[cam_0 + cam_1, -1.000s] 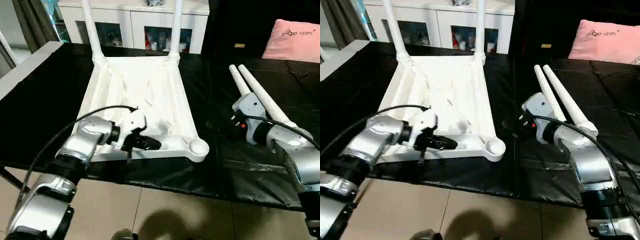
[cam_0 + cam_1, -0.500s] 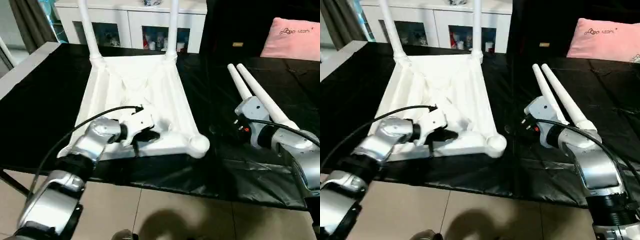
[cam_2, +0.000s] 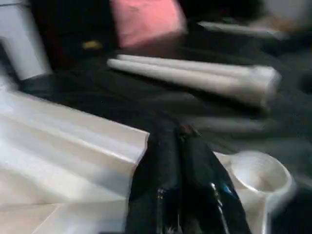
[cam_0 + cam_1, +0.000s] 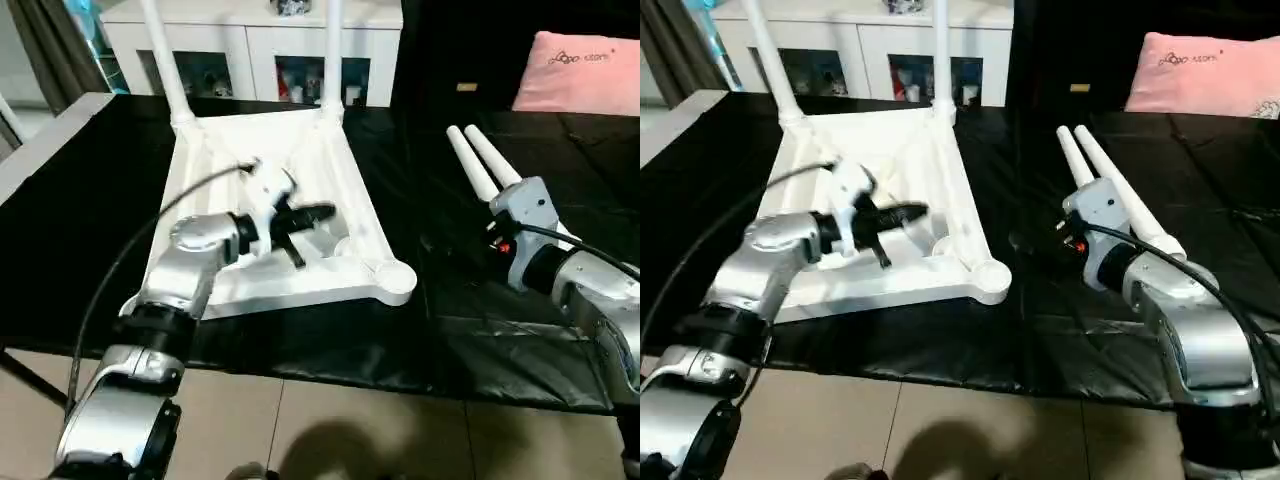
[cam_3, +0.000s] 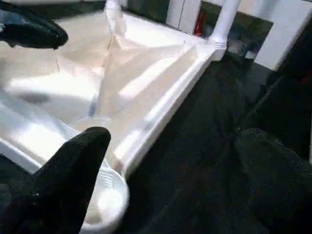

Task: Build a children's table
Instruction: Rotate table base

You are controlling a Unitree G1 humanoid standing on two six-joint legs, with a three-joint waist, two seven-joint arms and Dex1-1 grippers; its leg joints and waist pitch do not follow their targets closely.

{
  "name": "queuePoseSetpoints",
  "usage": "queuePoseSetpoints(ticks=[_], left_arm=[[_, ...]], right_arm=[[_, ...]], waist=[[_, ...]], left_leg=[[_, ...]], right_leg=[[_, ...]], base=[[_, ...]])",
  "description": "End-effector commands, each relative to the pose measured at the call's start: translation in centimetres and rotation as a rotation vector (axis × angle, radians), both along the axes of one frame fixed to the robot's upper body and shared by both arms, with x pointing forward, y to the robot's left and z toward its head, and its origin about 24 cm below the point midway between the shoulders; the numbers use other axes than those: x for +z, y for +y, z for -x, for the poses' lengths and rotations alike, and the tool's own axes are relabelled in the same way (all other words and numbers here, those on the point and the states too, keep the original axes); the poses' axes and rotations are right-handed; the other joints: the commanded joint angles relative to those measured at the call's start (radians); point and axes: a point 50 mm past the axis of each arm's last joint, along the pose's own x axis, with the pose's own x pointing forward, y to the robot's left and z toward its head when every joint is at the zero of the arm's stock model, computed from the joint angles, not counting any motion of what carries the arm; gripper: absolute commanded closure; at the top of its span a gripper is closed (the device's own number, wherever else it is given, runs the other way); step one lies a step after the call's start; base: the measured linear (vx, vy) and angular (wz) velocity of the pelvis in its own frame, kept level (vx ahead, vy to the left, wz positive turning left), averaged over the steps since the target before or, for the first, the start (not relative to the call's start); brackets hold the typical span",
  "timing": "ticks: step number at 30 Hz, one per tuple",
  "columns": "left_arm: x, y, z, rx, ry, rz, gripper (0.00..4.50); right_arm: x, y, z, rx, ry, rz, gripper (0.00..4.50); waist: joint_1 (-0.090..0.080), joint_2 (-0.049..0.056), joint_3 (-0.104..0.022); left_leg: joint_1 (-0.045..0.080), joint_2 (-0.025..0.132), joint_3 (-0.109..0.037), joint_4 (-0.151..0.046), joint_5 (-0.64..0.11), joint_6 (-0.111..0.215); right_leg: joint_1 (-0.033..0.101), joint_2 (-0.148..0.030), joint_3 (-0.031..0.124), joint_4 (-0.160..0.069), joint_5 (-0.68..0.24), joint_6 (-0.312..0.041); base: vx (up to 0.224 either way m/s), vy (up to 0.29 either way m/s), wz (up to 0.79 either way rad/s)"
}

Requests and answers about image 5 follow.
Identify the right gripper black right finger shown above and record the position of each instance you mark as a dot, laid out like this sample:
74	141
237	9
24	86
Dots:
282	180

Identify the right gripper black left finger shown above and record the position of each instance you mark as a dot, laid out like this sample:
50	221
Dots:
58	190

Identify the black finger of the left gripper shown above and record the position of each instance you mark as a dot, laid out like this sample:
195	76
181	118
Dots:
29	31

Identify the white plastic table leg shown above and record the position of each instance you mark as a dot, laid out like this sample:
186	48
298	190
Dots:
113	14
225	22

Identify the white plastic table top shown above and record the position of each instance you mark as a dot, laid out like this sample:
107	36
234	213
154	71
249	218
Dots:
136	78

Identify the black work mat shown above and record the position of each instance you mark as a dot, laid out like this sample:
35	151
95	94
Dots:
204	156

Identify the white cabinet with glass doors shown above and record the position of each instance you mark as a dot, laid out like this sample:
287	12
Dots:
287	29

